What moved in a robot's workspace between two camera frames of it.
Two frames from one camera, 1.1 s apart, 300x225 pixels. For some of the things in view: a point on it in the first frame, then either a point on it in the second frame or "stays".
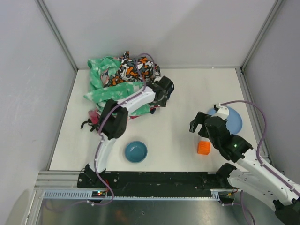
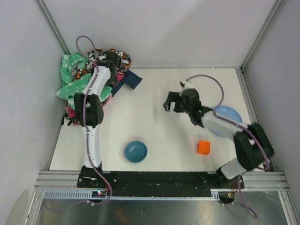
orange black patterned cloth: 140,70 to 84,69
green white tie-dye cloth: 99,94 to 73,86
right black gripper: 204,123 to 177,102
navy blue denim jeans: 152,110 to 131,79
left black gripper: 161,101 to 111,57
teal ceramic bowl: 136,152 stays
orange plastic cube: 203,147 stays
